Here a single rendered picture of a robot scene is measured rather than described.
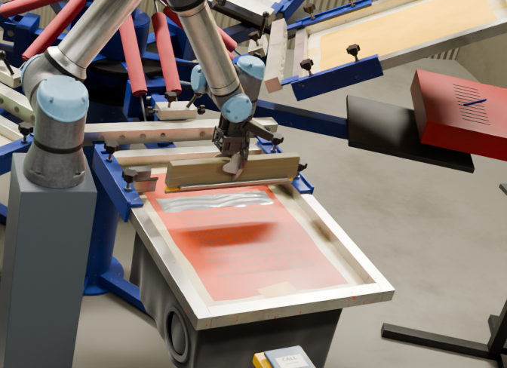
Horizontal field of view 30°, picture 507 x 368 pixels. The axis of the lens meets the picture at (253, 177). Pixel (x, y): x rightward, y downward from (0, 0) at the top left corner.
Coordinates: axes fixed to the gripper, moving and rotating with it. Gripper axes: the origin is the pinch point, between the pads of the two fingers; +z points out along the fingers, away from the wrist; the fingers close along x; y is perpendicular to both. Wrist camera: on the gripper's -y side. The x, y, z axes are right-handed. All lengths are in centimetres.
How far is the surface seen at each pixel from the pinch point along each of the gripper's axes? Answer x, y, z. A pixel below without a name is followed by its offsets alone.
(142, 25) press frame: -90, -5, -6
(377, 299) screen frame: 47, -24, 12
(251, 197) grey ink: -5.6, -11.7, 13.1
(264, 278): 31.3, 2.4, 13.7
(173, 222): 2.6, 17.3, 13.7
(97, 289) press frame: -84, -1, 108
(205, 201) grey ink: -5.2, 3.9, 12.9
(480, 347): -13, -147, 105
